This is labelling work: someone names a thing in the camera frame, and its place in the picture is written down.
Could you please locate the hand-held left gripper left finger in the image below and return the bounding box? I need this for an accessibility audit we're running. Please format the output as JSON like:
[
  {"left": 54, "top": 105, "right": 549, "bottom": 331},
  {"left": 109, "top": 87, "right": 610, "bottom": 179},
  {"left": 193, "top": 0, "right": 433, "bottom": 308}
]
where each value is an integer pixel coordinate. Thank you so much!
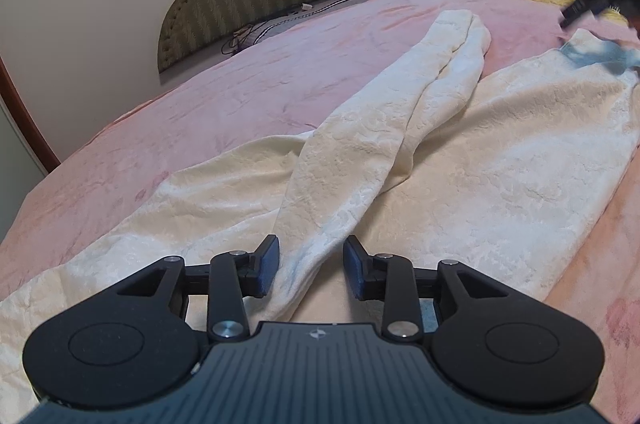
[{"left": 114, "top": 234, "right": 281, "bottom": 345}]

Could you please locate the grey wardrobe sliding door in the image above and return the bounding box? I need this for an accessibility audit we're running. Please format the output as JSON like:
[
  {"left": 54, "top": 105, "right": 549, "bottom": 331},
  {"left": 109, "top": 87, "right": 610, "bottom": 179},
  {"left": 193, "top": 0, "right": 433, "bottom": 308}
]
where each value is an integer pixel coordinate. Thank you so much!
[{"left": 0, "top": 97, "right": 47, "bottom": 247}]

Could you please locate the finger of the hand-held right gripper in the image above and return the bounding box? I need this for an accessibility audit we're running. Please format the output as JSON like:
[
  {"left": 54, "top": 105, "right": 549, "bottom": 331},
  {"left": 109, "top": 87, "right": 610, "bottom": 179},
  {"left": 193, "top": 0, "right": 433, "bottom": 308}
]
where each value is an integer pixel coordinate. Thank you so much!
[{"left": 559, "top": 0, "right": 608, "bottom": 30}]

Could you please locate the pink floral blanket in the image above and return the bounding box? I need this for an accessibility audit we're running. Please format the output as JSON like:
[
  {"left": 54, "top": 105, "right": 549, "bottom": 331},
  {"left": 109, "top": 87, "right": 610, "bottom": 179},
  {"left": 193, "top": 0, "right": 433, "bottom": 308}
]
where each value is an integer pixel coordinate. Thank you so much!
[{"left": 0, "top": 0, "right": 640, "bottom": 424}]

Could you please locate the black cable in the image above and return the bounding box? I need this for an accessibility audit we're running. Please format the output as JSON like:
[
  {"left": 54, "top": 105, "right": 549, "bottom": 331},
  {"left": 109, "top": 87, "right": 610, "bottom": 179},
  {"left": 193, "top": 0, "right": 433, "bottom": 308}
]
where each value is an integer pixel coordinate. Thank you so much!
[{"left": 221, "top": 0, "right": 383, "bottom": 56}]

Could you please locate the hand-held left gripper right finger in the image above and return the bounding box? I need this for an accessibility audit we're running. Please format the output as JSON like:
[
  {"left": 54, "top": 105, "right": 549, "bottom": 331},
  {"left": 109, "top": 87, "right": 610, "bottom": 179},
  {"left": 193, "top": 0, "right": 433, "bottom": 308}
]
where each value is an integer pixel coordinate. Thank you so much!
[{"left": 342, "top": 234, "right": 507, "bottom": 344}]

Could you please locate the cream textured blanket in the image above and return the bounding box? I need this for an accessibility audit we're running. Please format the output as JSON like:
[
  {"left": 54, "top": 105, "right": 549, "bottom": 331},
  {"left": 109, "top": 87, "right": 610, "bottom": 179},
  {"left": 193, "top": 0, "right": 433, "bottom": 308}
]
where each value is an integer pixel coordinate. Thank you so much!
[{"left": 0, "top": 9, "right": 640, "bottom": 400}]

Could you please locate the brown wooden wardrobe frame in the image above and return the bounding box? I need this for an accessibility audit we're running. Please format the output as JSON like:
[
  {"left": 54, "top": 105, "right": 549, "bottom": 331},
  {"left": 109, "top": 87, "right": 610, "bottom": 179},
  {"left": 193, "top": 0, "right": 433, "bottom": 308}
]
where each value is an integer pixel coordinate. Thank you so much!
[{"left": 0, "top": 56, "right": 62, "bottom": 178}]

